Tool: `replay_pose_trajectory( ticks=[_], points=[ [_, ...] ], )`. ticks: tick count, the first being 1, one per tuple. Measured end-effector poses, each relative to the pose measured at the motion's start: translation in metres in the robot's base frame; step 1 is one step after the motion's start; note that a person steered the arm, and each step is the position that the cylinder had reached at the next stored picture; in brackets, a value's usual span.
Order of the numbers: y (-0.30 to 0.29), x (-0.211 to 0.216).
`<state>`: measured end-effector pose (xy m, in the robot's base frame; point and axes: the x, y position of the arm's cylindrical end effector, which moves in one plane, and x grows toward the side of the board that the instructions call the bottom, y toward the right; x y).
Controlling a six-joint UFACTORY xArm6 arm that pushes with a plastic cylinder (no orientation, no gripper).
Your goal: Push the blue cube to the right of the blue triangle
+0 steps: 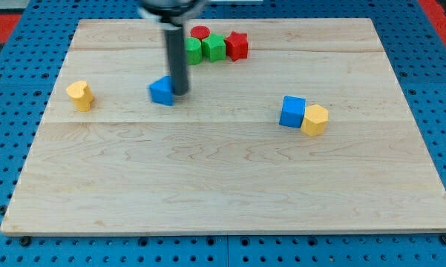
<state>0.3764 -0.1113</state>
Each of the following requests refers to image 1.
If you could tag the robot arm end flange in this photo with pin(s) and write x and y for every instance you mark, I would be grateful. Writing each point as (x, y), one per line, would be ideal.
(171, 13)

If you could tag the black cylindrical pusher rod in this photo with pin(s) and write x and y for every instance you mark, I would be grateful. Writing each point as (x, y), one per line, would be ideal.
(177, 60)

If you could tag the wooden board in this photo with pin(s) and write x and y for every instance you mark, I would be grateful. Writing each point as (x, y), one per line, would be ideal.
(217, 162)

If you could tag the blue cube block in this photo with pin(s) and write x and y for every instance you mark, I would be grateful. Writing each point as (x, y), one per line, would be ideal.
(292, 112)

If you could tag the green cylinder block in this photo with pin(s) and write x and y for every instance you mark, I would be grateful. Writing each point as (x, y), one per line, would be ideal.
(193, 51)

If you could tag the green star block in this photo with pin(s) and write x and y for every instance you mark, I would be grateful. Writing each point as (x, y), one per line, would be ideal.
(214, 47)

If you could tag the yellow heart block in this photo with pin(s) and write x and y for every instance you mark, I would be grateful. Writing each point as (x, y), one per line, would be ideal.
(81, 95)

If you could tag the yellow hexagon block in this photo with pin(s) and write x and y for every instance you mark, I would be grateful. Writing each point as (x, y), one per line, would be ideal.
(315, 120)

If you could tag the red cylinder block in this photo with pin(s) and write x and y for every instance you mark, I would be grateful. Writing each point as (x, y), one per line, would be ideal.
(200, 32)

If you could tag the red star block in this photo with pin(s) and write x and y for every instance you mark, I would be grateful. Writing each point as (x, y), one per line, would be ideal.
(237, 46)

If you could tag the blue triangle block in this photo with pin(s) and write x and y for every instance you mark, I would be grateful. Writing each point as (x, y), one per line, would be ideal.
(161, 91)

